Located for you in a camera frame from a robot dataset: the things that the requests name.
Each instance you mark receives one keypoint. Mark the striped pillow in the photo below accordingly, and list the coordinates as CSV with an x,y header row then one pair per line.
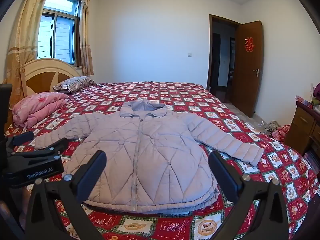
x,y
73,83

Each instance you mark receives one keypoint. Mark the purple cloth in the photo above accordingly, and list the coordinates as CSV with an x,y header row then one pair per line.
x,y
317,90

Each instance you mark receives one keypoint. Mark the colourful flat box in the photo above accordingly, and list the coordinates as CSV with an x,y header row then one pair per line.
x,y
303,102

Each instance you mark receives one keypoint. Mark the red paper door decoration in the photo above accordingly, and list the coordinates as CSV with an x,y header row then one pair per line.
x,y
248,44

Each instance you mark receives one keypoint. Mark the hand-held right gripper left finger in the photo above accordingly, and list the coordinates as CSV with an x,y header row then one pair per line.
x,y
96,168

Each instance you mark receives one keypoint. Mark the wide beige floral curtain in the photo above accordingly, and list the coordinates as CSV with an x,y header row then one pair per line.
x,y
27,42

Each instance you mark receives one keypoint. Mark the red checked printed blanket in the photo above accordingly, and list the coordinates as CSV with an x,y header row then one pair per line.
x,y
195,100

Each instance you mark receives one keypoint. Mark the red plastic bag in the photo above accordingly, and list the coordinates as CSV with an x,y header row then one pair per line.
x,y
282,133

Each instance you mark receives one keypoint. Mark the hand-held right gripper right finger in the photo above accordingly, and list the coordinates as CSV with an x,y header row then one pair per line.
x,y
219,168

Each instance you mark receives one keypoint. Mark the folded pink quilt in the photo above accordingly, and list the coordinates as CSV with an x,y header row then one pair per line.
x,y
37,107

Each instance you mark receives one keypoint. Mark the lilac quilted puffer jacket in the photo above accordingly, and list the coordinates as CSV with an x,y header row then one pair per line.
x,y
150,155

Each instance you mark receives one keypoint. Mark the cream wooden headboard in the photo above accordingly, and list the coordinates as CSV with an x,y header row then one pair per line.
x,y
50,67

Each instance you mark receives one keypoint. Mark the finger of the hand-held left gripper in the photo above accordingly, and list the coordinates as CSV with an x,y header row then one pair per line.
x,y
47,148
21,138

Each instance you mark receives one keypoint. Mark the brown wooden dresser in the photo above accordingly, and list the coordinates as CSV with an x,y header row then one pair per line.
x,y
302,127

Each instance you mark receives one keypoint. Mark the pile of floor clutter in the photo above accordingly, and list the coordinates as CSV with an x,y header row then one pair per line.
x,y
271,126

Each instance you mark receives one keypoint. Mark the brown wooden door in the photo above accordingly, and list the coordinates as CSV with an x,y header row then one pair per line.
x,y
247,87

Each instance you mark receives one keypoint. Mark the narrow beige floral curtain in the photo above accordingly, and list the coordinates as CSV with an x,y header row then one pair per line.
x,y
86,37

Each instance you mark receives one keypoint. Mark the dark door frame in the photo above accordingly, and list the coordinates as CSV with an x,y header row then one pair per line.
x,y
210,55

